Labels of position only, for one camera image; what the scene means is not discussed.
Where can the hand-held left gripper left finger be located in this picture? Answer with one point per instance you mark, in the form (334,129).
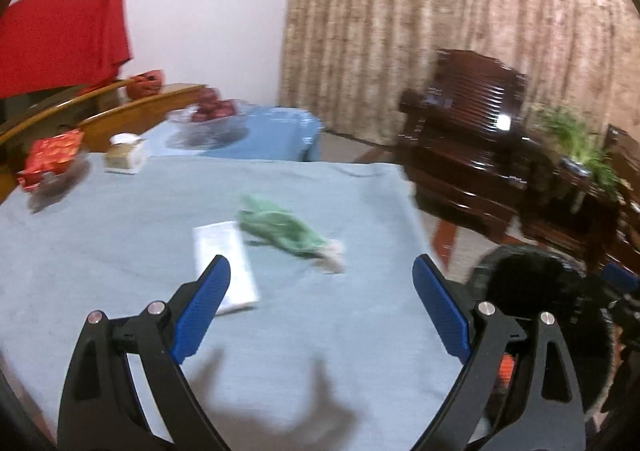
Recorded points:
(205,311)

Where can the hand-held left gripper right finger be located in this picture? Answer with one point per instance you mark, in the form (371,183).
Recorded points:
(442,311)

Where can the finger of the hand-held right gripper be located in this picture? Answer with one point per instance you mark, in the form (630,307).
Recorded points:
(621,278)
(627,313)

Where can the bin with black bag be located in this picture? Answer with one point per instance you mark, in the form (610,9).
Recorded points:
(530,291)

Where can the dark wooden side table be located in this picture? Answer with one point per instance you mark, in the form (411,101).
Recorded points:
(600,221)

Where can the wooden table leg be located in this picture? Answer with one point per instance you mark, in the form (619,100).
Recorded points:
(442,241)

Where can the light blue table cloth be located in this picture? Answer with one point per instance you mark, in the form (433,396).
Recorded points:
(325,331)

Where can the small white tissue scrap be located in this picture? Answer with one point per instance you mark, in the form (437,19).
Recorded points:
(332,258)

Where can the green potted plant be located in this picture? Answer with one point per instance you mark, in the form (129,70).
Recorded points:
(575,136)

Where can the dark wooden armchair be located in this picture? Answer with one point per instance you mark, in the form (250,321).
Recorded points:
(465,156)

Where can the clear glass fruit bowl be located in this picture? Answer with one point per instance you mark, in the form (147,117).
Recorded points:
(215,132)

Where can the dark glass dish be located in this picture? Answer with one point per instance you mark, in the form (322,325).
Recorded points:
(60,192)

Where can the shiny blue scalloped tablecloth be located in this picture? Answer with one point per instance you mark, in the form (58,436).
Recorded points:
(280,136)

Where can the dark red apple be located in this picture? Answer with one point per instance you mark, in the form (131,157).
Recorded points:
(207,97)
(226,109)
(200,116)

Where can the curved wooden bench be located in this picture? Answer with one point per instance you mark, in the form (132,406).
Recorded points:
(130,116)

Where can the red snack packet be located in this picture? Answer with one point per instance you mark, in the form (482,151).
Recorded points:
(52,153)

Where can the beige patterned curtain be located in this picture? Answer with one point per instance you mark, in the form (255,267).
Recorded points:
(400,31)

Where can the red cloth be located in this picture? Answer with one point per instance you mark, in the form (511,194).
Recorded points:
(60,41)

